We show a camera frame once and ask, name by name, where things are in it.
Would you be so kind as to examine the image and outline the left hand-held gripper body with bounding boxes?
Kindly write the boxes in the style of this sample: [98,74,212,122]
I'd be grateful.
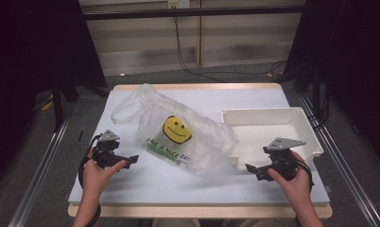
[92,129,130,169]

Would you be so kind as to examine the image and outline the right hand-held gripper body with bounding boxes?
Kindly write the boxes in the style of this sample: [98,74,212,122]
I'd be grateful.
[263,137,307,182]

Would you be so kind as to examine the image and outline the clear plastic smiley bag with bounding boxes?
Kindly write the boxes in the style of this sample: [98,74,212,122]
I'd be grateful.
[111,82,240,174]

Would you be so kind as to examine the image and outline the person's left hand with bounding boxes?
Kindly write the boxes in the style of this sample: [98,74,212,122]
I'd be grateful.
[82,147,129,199]

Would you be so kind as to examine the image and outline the person's right hand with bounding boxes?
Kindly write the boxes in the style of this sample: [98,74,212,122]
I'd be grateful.
[267,151,313,208]

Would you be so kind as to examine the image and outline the white plastic bin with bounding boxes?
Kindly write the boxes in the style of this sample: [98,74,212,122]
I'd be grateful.
[220,106,325,174]

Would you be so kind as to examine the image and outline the person's right leg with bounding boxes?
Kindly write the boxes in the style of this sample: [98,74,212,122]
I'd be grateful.
[237,218,297,227]

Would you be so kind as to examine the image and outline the person's leg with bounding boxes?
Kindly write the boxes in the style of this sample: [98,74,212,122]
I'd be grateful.
[237,218,297,227]
[150,218,190,227]

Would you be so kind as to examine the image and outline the black stand legs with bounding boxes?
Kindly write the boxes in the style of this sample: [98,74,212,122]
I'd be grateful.
[50,75,111,132]

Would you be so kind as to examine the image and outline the small yellow object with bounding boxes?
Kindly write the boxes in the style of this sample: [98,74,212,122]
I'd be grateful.
[41,99,54,113]

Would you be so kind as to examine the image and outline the person's left leg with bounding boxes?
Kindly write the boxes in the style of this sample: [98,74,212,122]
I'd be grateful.
[150,218,190,227]

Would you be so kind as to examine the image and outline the wooden table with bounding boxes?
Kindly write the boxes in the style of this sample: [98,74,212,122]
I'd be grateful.
[67,82,334,219]

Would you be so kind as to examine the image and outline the black curtain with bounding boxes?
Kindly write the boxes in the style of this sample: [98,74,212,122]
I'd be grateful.
[0,0,109,190]
[282,0,380,166]

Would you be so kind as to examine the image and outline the black horizontal bar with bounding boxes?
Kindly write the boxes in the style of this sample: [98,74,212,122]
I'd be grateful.
[81,5,306,21]

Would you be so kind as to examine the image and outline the metal floor rail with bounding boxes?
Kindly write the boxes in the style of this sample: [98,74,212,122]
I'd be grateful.
[8,102,78,227]
[297,92,380,227]

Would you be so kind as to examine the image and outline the bundle of black floor cables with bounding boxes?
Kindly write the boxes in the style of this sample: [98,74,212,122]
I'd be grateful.
[305,83,333,131]

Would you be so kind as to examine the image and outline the black hanging cable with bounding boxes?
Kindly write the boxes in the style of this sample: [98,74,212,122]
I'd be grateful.
[173,15,288,84]

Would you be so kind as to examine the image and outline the white wall outlet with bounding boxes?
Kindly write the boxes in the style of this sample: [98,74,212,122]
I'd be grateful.
[166,0,192,9]

